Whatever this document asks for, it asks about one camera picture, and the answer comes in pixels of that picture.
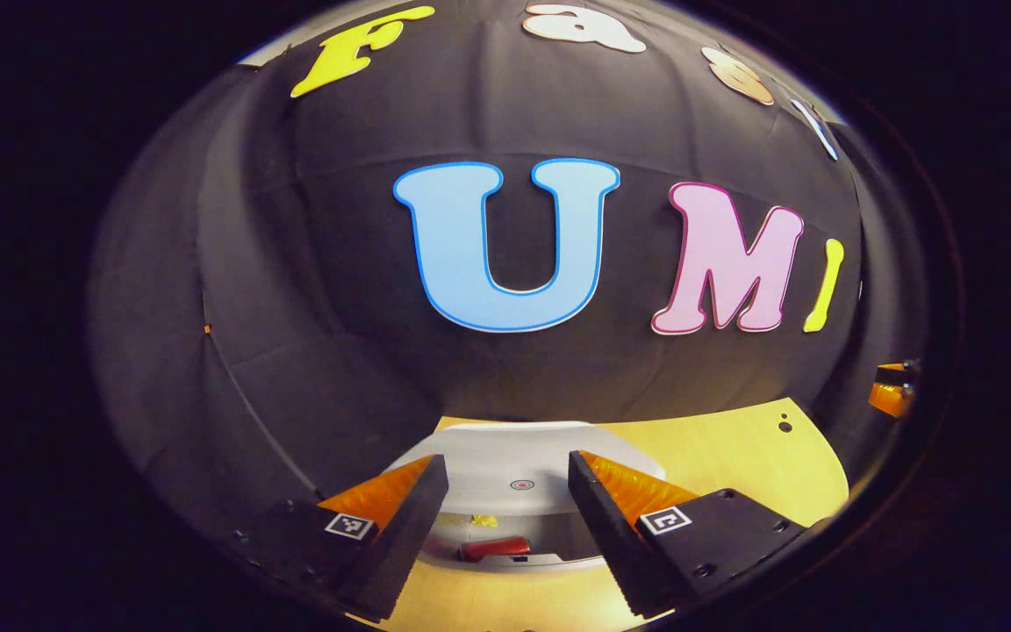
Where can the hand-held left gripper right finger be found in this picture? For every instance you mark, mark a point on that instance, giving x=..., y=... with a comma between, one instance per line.
x=606, y=527

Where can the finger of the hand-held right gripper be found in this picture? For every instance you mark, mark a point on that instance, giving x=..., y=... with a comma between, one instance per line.
x=892, y=366
x=887, y=399

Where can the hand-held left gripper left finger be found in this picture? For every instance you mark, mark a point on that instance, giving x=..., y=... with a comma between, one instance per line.
x=400, y=535

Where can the yellow paper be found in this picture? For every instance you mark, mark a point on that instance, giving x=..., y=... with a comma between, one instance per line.
x=483, y=520

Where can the red pop can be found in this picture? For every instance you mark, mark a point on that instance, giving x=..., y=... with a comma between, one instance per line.
x=497, y=549

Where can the white desktop garbage bin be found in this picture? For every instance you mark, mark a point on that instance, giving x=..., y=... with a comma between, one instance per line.
x=514, y=461

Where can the wooden desktop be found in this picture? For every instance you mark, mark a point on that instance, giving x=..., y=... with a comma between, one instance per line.
x=734, y=456

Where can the black backdrop cloth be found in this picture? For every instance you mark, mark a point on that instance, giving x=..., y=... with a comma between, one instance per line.
x=339, y=307

